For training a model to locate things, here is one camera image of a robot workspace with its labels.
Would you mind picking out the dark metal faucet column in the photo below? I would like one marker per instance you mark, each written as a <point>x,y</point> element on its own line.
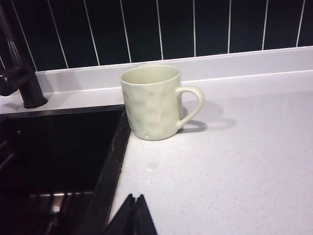
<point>29,83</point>

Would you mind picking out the pale green dimpled ceramic mug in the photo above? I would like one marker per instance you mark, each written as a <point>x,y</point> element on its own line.
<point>151,110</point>

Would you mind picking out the black kitchen sink basin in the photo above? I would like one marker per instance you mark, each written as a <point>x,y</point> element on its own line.
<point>61,147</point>

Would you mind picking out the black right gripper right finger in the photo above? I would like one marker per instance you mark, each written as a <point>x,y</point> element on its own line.
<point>144,220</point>

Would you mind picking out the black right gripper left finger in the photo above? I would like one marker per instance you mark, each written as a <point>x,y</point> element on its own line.
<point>123,220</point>

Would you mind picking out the white counter backsplash ledge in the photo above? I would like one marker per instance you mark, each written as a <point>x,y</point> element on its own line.
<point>220,63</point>

